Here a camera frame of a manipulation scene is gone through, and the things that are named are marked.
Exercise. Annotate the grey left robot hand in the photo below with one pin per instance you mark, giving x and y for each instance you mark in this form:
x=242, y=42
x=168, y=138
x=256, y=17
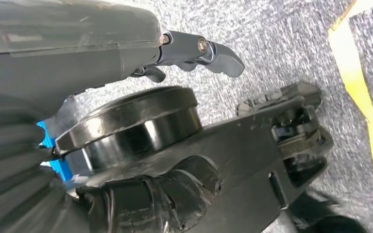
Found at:
x=61, y=64

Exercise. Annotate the blue metal shelf rack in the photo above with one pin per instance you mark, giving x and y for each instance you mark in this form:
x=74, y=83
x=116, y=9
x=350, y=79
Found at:
x=57, y=168

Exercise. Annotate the yellow floor tape square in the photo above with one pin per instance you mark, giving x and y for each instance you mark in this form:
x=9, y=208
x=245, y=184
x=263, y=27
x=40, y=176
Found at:
x=350, y=74

